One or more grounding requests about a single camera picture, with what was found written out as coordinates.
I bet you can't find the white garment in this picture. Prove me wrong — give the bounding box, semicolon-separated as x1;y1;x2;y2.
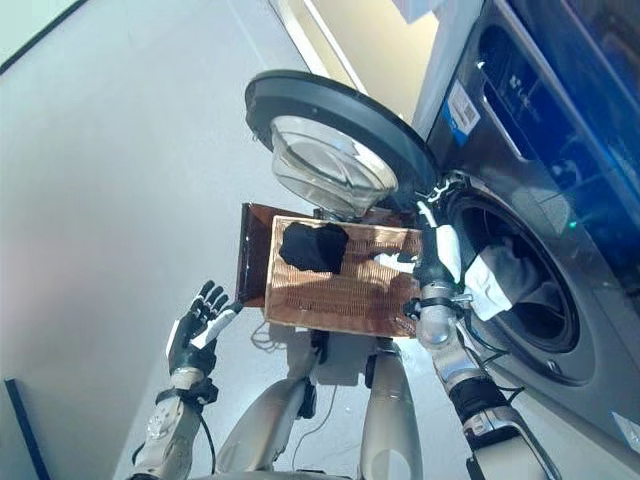
461;238;552;322

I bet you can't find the black garment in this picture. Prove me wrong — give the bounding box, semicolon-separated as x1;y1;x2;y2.
278;221;350;276

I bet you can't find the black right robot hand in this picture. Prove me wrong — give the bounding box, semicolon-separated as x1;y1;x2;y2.
372;200;465;291

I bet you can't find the grey box with black edge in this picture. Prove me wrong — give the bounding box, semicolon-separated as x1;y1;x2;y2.
0;377;52;480

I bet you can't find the tall white side panel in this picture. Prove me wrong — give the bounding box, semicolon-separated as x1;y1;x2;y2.
411;0;487;142

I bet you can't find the thin grey floor cable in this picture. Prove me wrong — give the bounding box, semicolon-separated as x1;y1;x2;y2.
290;383;340;472

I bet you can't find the round glass washing machine door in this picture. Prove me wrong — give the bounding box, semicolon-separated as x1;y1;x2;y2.
243;69;442;220

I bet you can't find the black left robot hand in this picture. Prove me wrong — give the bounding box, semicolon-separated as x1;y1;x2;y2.
166;279;245;380

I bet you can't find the glossy dark brown side table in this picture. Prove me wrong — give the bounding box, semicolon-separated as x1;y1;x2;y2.
235;201;417;309

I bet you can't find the large blue energy label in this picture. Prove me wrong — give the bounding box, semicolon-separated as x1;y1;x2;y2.
611;409;640;447

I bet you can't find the brown wicker laundry basket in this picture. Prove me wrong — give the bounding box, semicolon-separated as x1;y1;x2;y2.
262;214;427;341

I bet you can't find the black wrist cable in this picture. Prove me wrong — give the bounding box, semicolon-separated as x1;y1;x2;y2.
456;318;527;402
131;403;218;477

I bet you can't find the dark grey washing machine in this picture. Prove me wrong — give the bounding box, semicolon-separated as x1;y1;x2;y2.
411;0;640;457

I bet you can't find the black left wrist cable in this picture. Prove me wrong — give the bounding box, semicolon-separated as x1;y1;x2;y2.
131;403;218;477

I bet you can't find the small blue label sticker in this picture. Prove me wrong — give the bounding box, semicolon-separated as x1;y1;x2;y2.
441;78;482;135

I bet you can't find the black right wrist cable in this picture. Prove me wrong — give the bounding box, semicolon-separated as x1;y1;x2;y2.
456;318;527;402

